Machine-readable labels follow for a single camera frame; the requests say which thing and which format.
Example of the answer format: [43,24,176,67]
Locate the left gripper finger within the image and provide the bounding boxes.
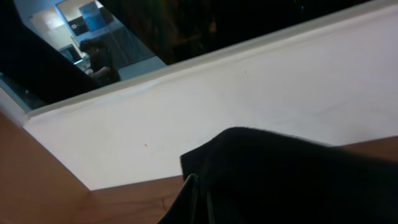
[158,174,199,224]

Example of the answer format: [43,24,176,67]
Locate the black t-shirt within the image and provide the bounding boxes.
[180,128,397,224]

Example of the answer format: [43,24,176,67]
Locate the person at desk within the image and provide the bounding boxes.
[80,39,121,86]

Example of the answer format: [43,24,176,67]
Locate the computer monitor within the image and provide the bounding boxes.
[59,44,82,64]

